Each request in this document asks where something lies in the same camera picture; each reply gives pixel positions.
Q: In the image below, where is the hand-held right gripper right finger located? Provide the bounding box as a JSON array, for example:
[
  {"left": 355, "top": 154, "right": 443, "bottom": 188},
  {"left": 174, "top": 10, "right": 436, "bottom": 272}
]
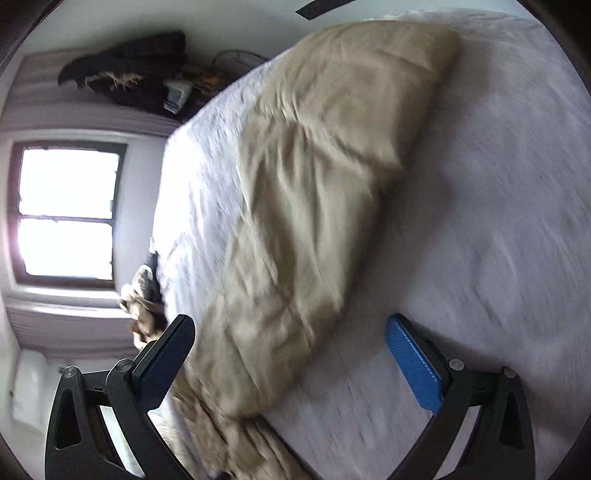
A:
[{"left": 385, "top": 314, "right": 536, "bottom": 480}]

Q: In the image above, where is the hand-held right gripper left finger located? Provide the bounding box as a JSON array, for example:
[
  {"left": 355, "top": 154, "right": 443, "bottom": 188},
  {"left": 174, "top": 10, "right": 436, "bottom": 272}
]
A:
[{"left": 45, "top": 315, "right": 195, "bottom": 480}]

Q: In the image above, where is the beige quilted jacket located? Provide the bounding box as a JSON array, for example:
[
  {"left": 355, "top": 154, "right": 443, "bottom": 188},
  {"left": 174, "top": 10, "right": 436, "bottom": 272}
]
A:
[{"left": 166, "top": 21, "right": 462, "bottom": 480}]

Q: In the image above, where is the pile of dark clothes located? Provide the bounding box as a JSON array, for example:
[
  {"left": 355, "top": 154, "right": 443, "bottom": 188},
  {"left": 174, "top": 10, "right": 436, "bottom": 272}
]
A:
[{"left": 58, "top": 30, "right": 218, "bottom": 123}]

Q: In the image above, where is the brown plush toy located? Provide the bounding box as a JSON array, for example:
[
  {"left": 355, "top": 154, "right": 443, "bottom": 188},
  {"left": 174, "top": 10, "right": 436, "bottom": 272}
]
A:
[{"left": 119, "top": 251, "right": 169, "bottom": 352}]

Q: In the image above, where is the bed with pale sheet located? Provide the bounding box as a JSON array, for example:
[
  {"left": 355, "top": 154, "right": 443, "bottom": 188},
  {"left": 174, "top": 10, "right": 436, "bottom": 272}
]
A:
[{"left": 152, "top": 9, "right": 585, "bottom": 480}]

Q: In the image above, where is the dark-framed window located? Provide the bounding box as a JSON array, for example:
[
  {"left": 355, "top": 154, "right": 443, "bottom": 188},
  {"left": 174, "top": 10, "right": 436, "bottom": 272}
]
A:
[{"left": 9, "top": 141, "right": 127, "bottom": 289}]

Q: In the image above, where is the small white box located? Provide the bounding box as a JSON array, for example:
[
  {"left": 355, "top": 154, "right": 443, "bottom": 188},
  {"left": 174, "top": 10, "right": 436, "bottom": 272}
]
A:
[{"left": 164, "top": 79, "right": 192, "bottom": 115}]

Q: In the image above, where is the dark flat object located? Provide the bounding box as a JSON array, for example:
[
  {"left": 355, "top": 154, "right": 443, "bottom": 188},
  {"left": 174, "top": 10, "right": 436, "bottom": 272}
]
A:
[{"left": 295, "top": 0, "right": 352, "bottom": 20}]

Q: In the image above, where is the white wall unit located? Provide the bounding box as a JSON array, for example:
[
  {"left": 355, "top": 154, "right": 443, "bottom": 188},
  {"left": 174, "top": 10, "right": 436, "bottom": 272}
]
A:
[{"left": 11, "top": 351, "right": 61, "bottom": 423}]

